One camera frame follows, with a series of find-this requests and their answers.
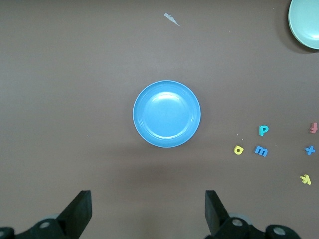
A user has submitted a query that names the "pale green round plate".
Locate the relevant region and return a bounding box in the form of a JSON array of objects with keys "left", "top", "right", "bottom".
[{"left": 288, "top": 0, "right": 319, "bottom": 50}]

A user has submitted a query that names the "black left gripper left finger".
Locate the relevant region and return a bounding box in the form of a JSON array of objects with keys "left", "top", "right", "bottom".
[{"left": 14, "top": 190, "right": 93, "bottom": 239}]

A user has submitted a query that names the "white paper scrap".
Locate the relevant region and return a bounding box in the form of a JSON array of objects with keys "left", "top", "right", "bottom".
[{"left": 163, "top": 12, "right": 180, "bottom": 27}]

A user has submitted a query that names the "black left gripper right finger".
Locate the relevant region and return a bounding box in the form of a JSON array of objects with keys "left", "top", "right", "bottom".
[{"left": 205, "top": 190, "right": 265, "bottom": 239}]

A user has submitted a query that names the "blue round plate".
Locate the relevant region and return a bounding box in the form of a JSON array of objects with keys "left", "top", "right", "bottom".
[{"left": 132, "top": 80, "right": 201, "bottom": 149}]

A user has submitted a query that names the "brown table cover sheet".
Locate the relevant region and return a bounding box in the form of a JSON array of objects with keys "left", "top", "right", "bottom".
[{"left": 0, "top": 0, "right": 319, "bottom": 239}]

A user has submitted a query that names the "blue foam letter m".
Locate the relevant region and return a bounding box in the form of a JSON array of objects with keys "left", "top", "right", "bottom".
[{"left": 254, "top": 146, "right": 269, "bottom": 157}]

